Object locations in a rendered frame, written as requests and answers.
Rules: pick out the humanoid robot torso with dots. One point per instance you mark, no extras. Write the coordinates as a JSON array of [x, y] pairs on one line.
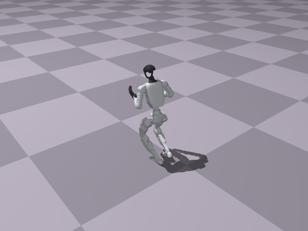
[[154, 95]]

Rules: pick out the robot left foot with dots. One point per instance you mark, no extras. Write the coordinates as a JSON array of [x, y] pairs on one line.
[[159, 160]]

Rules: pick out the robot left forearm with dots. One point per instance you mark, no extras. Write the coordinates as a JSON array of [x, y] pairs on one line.
[[135, 101]]

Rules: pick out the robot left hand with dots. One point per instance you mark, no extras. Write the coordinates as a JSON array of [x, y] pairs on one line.
[[131, 92]]

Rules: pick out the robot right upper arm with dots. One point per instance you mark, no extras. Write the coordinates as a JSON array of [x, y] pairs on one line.
[[167, 88]]

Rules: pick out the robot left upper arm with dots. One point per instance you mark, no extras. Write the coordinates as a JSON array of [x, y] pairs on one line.
[[141, 89]]

